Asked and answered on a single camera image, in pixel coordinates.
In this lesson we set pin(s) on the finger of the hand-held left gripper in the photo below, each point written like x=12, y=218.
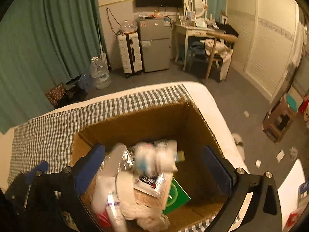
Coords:
x=38, y=168

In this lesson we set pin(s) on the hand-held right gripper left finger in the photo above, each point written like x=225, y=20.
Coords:
x=91, y=164

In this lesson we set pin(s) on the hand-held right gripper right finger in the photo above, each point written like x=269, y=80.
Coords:
x=217, y=171

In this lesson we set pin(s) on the white tape roll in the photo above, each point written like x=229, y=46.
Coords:
x=124, y=186

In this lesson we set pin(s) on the brown cardboard box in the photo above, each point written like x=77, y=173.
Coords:
x=144, y=125

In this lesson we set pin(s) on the white plastic wrapper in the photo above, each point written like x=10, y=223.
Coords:
x=103, y=188

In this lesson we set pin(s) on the grey white checked blanket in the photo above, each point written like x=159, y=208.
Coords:
x=48, y=135

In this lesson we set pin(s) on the silver foil packet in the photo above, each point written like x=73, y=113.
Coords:
x=126, y=160

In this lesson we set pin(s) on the white slipper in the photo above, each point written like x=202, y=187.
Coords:
x=238, y=140

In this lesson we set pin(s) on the white paper scrap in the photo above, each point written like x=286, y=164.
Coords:
x=246, y=114
x=280, y=156
x=293, y=152
x=258, y=163

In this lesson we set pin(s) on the green flat box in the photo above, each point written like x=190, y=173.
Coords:
x=178, y=198

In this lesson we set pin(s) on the black bag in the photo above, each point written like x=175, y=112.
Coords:
x=74, y=95

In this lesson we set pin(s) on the white bed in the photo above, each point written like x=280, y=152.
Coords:
x=207, y=99

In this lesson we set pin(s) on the wooden stool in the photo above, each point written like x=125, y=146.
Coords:
x=272, y=123

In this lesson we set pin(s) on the patterned brown bag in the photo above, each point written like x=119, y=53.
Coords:
x=55, y=94

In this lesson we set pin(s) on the white board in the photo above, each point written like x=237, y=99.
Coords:
x=289, y=193

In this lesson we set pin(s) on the blue plastic bag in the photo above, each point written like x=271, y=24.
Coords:
x=85, y=82

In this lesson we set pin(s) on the large clear water jug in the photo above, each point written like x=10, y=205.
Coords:
x=100, y=73

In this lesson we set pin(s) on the red white box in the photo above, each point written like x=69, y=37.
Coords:
x=298, y=218

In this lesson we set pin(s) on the white suitcase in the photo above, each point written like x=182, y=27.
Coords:
x=129, y=53

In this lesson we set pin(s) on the wooden chair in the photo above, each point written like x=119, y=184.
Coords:
x=214, y=53

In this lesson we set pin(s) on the white clothes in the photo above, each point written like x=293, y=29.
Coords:
x=218, y=48

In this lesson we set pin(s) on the blue clothes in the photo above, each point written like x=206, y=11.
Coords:
x=196, y=49

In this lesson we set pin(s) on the white slatted wardrobe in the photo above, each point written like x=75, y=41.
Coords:
x=265, y=53

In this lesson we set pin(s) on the grey mini fridge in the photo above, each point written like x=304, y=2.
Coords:
x=154, y=46

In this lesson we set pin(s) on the black cloth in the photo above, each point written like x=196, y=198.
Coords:
x=228, y=30

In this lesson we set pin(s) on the clear plastic bag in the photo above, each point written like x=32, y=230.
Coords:
x=128, y=26

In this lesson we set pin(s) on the white dressing table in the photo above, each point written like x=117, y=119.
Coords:
x=193, y=30

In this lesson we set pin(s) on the white oval mirror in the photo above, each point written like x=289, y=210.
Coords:
x=195, y=3

